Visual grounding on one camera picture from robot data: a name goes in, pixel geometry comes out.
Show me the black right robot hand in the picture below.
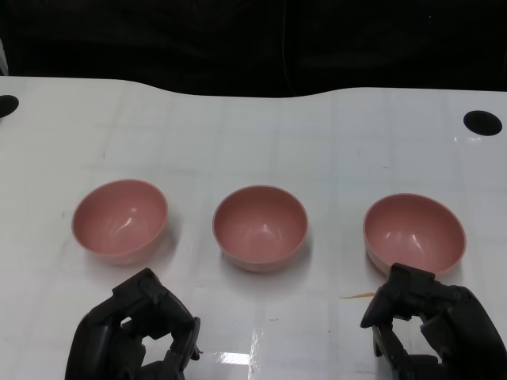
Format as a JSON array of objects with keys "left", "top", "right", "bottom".
[{"left": 359, "top": 262, "right": 501, "bottom": 380}]

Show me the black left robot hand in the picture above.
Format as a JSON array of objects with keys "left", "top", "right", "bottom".
[{"left": 65, "top": 268, "right": 202, "bottom": 380}]

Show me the pink plastic bowl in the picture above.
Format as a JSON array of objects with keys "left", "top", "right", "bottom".
[
  {"left": 363, "top": 192, "right": 467, "bottom": 277},
  {"left": 71, "top": 178, "right": 170, "bottom": 266},
  {"left": 212, "top": 184, "right": 310, "bottom": 273}
]

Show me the black round table grommet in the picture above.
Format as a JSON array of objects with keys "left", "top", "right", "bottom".
[
  {"left": 462, "top": 109, "right": 503, "bottom": 136},
  {"left": 0, "top": 94, "right": 20, "bottom": 119}
]

